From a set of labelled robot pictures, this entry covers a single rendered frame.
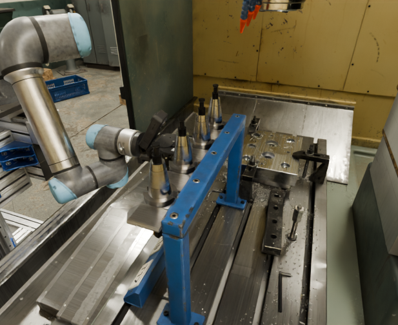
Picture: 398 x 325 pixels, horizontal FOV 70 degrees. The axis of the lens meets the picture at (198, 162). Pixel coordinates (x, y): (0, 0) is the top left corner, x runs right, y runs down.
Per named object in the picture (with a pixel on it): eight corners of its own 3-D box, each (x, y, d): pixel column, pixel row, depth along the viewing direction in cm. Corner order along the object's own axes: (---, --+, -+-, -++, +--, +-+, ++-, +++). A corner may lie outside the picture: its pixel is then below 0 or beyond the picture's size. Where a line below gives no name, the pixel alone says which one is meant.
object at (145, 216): (120, 222, 49) (120, 219, 49) (137, 203, 53) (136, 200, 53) (157, 233, 47) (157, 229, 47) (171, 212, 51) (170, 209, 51)
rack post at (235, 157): (215, 204, 99) (218, 126, 83) (220, 194, 103) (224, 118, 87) (243, 210, 96) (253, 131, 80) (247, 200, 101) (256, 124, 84)
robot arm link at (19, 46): (-27, 11, 63) (64, 208, 73) (26, 8, 70) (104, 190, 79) (-26, 32, 73) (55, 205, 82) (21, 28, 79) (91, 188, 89)
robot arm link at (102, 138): (103, 143, 89) (98, 118, 85) (134, 149, 86) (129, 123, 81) (86, 155, 83) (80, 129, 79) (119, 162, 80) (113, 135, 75)
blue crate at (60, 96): (52, 104, 415) (48, 89, 403) (40, 97, 440) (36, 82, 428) (91, 93, 452) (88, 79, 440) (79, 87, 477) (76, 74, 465)
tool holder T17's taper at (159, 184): (167, 200, 51) (164, 169, 48) (144, 196, 52) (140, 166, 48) (175, 186, 55) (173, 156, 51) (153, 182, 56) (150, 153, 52)
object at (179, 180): (151, 186, 58) (151, 182, 57) (163, 171, 62) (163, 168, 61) (183, 193, 56) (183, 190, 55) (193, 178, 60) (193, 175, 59)
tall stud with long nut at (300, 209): (286, 240, 86) (294, 207, 78) (287, 233, 88) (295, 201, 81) (295, 242, 85) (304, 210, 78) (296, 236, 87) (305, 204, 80)
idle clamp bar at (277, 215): (260, 261, 79) (262, 245, 76) (267, 201, 100) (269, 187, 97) (278, 266, 78) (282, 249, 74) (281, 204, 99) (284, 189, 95)
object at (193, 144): (208, 156, 69) (208, 147, 67) (185, 151, 71) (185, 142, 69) (217, 144, 73) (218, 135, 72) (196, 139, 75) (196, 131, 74)
